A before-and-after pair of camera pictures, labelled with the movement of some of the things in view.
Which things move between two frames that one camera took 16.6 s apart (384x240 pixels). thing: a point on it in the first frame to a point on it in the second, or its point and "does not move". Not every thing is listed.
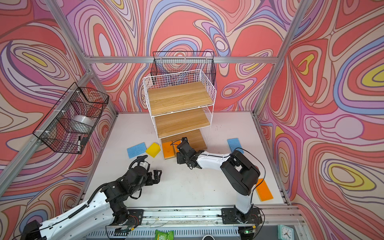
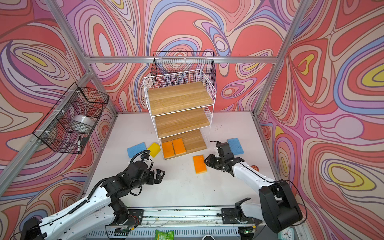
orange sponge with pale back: (169, 150) does not move
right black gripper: (179, 158) to (211, 158)
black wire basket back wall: (164, 63) does not move
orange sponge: (176, 144) does not move
